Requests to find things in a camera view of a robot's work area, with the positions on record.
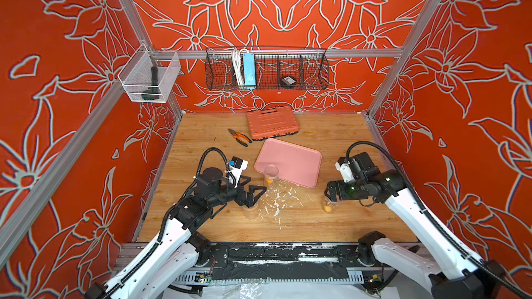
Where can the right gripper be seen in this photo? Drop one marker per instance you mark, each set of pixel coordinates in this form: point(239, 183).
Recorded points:
point(332, 191)

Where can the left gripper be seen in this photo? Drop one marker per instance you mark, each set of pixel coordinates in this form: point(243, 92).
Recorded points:
point(249, 201)

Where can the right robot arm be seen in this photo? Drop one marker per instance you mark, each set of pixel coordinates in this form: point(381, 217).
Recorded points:
point(453, 270)

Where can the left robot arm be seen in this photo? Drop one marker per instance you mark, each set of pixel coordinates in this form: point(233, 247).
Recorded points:
point(177, 246)

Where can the clear cookie jar front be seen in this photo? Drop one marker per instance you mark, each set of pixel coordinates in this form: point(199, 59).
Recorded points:
point(251, 212)

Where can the pink plastic tray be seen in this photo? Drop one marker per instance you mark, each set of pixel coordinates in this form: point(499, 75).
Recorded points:
point(296, 164)

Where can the orange tool case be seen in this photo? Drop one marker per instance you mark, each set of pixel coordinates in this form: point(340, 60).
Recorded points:
point(272, 123)

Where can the small black box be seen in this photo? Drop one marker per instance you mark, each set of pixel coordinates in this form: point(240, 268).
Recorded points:
point(288, 82)

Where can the light blue box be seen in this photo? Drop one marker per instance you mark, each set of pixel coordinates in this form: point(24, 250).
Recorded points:
point(248, 60)

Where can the dark green brush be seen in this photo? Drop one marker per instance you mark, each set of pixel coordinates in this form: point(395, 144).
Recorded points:
point(152, 92)

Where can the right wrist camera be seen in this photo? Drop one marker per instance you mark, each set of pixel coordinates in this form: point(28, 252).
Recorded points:
point(343, 168)

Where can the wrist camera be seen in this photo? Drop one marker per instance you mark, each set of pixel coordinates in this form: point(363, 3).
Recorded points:
point(343, 168)
point(236, 167)

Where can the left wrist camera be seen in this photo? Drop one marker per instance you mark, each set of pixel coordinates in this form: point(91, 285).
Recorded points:
point(236, 167)

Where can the orange handled pliers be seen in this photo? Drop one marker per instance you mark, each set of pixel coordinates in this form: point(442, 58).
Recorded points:
point(240, 138)

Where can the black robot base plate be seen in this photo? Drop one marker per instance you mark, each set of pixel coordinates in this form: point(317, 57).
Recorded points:
point(236, 262)

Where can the black wire wall basket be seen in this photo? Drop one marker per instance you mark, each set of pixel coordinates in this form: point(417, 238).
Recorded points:
point(309, 66)

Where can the clear acrylic wall box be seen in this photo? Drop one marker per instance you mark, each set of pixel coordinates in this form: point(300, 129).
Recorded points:
point(135, 76)

